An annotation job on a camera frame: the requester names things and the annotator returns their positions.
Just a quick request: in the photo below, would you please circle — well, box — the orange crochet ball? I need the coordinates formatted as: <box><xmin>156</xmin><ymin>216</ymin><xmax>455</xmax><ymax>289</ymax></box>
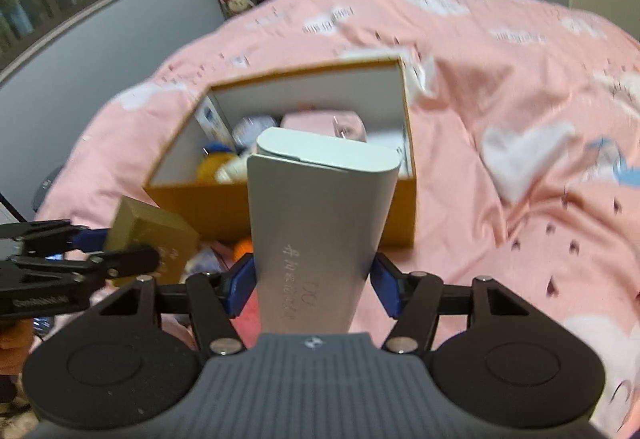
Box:
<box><xmin>232</xmin><ymin>236</ymin><xmax>257</xmax><ymax>266</ymax></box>

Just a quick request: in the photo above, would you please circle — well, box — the white blue carton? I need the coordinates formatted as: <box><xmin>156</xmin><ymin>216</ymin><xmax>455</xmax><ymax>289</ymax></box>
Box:
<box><xmin>196</xmin><ymin>99</ymin><xmax>233</xmax><ymax>144</ymax></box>

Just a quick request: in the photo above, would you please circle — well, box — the pink printed blanket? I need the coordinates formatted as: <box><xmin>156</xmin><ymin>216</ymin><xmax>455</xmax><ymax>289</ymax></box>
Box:
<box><xmin>35</xmin><ymin>0</ymin><xmax>640</xmax><ymax>420</ymax></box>

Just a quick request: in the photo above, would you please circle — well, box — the dark grey round object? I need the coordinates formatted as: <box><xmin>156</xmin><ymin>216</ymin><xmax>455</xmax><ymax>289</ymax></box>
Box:
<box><xmin>32</xmin><ymin>165</ymin><xmax>66</xmax><ymax>214</ymax></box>

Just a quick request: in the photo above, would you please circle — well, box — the orange cloth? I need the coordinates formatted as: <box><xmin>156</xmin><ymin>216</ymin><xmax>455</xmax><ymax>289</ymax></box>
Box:
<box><xmin>0</xmin><ymin>319</ymin><xmax>38</xmax><ymax>376</ymax></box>

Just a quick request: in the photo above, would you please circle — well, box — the brown plush bear blue outfit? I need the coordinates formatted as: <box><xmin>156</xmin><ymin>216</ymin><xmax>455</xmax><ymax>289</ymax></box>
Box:
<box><xmin>196</xmin><ymin>143</ymin><xmax>237</xmax><ymax>184</ymax></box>

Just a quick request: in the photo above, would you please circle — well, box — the round blue white tin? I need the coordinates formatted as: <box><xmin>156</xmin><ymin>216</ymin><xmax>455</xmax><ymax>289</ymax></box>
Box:
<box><xmin>232</xmin><ymin>116</ymin><xmax>278</xmax><ymax>150</ymax></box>

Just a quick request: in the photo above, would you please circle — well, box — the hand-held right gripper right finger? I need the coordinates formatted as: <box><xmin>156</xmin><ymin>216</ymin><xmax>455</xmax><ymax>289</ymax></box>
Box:
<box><xmin>370</xmin><ymin>251</ymin><xmax>531</xmax><ymax>355</ymax></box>

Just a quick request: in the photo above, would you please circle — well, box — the silver grey box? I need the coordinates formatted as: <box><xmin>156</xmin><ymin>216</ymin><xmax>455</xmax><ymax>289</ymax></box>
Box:
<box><xmin>246</xmin><ymin>128</ymin><xmax>401</xmax><ymax>335</ymax></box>

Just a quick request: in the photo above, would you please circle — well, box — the orange cardboard box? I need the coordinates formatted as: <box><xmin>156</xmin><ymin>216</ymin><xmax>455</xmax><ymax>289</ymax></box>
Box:
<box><xmin>142</xmin><ymin>56</ymin><xmax>418</xmax><ymax>250</ymax></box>

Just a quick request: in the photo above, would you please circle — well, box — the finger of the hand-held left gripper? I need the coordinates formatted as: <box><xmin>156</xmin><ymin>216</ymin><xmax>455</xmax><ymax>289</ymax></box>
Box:
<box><xmin>10</xmin><ymin>245</ymin><xmax>162</xmax><ymax>278</ymax></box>
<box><xmin>0</xmin><ymin>219</ymin><xmax>113</xmax><ymax>256</ymax></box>

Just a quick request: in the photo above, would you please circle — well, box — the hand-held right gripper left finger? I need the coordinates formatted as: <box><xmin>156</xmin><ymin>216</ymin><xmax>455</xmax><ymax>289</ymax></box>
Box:
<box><xmin>100</xmin><ymin>253</ymin><xmax>256</xmax><ymax>356</ymax></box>

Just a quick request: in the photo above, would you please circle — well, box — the gold box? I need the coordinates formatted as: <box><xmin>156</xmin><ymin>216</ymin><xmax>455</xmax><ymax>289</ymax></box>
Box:
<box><xmin>102</xmin><ymin>196</ymin><xmax>201</xmax><ymax>285</ymax></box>

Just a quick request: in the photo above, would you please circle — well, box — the white crochet rabbit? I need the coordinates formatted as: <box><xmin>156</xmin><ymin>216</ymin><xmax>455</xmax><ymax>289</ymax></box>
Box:
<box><xmin>215</xmin><ymin>154</ymin><xmax>249</xmax><ymax>184</ymax></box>

